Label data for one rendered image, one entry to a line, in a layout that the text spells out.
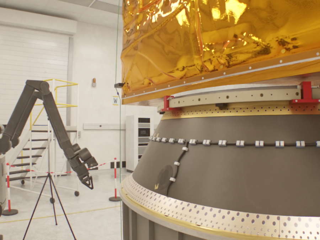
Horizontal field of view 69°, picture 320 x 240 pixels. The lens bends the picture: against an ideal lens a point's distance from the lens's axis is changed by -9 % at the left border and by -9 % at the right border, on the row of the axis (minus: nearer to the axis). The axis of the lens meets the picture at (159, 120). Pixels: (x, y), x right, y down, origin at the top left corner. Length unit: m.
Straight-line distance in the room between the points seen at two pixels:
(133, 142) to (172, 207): 7.66
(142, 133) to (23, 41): 4.89
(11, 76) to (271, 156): 8.00
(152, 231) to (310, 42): 1.05
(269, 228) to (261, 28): 0.78
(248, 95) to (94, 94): 8.14
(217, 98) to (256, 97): 0.18
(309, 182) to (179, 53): 0.97
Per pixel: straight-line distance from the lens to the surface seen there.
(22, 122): 1.93
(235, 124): 1.17
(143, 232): 1.37
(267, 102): 1.20
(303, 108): 1.18
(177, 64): 1.51
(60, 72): 8.75
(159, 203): 1.21
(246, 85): 1.21
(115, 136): 9.31
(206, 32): 1.38
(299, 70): 1.07
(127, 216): 1.63
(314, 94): 1.17
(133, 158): 8.81
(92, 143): 8.99
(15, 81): 8.48
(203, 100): 1.25
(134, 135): 8.70
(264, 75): 1.15
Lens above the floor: 1.55
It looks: 2 degrees up
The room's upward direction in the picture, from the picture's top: straight up
